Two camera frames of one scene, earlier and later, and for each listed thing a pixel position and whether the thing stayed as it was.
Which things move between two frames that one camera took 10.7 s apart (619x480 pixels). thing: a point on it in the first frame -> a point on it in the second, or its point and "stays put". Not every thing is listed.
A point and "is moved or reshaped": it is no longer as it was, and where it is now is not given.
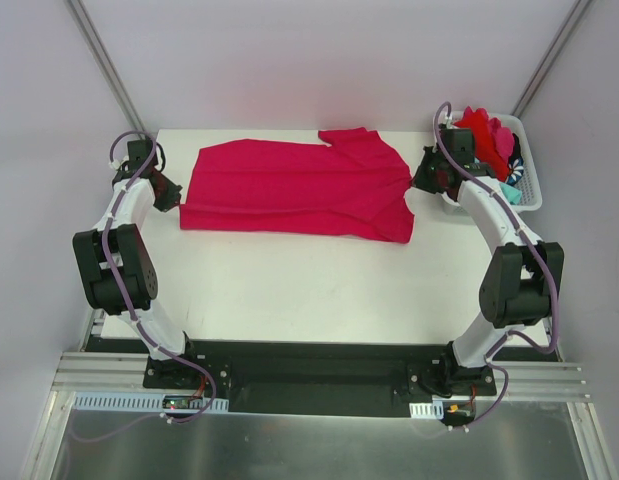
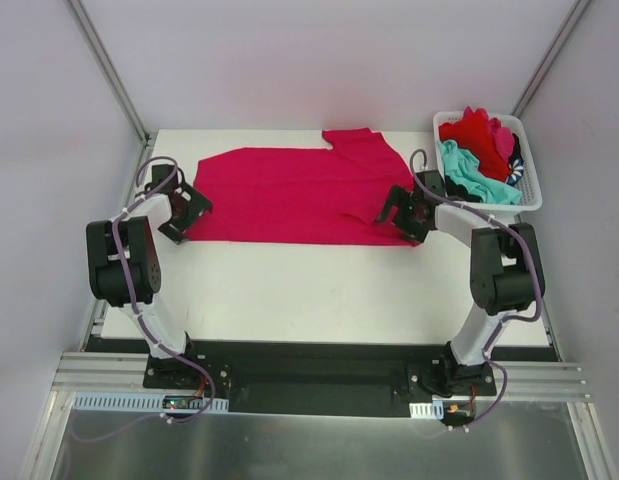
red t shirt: [486, 148] stays put
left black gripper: [168, 195] -> [184, 211]
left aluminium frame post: [94, 38] stays put
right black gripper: [426, 173] -> [405, 213]
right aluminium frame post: [563, 35] stays put
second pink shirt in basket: [502, 136] stays put
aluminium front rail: [531, 381] stays put
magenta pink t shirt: [353, 186] is moved or reshaped
